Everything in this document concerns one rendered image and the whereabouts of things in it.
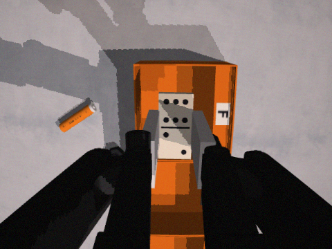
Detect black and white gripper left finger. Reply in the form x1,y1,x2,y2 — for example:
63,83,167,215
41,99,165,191
0,110,159,249

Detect orange battery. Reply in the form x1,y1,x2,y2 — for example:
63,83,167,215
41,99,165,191
59,103,97,132

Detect white domino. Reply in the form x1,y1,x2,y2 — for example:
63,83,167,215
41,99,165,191
158,92,194,159

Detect dark grey hex nut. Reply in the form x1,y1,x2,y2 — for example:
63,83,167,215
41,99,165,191
110,146,125,156

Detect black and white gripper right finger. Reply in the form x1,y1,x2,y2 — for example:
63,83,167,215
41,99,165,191
191,111,332,249

